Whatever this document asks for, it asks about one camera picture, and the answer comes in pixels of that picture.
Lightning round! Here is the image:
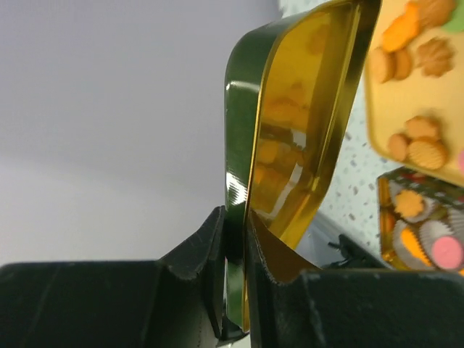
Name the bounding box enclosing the white paper cup bottom left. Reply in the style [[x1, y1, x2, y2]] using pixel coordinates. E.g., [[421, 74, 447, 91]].
[[392, 220, 434, 270]]

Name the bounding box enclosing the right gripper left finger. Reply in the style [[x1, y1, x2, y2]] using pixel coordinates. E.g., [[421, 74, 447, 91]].
[[1, 207, 225, 347]]

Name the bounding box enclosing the gold tin lid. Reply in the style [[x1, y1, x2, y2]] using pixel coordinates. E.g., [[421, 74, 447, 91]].
[[224, 1, 381, 331]]

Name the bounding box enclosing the green gold cookie tin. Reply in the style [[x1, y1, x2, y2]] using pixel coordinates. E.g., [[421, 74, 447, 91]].
[[377, 167, 463, 276]]

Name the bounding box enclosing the yellow plastic tray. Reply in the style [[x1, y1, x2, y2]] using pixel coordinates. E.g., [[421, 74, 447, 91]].
[[364, 11, 463, 186]]

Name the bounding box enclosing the white paper cup centre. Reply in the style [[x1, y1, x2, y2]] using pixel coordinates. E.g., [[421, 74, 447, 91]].
[[419, 220, 463, 272]]

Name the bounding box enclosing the orange flower cookie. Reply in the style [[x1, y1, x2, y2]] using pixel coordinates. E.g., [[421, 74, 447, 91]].
[[394, 190, 425, 218]]

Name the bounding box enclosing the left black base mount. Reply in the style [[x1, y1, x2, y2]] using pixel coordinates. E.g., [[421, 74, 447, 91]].
[[322, 234, 389, 270]]

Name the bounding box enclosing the pink round cookie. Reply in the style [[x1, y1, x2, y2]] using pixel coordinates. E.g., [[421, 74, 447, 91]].
[[431, 236, 463, 270], [457, 149, 464, 170]]

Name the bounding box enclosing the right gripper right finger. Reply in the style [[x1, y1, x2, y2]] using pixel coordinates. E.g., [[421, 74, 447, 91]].
[[245, 213, 463, 347]]

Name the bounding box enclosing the green round cookie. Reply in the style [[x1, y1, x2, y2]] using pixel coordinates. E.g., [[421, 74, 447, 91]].
[[443, 3, 464, 33]]

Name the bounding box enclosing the white paper cup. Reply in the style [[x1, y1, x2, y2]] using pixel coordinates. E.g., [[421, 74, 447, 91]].
[[419, 220, 463, 272], [392, 193, 436, 223], [392, 220, 434, 270]]

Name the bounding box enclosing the white paper cup top left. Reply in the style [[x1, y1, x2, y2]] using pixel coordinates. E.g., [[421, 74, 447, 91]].
[[392, 193, 436, 223]]

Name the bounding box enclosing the orange fish cookie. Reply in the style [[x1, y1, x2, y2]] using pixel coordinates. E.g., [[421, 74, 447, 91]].
[[400, 228, 430, 265]]

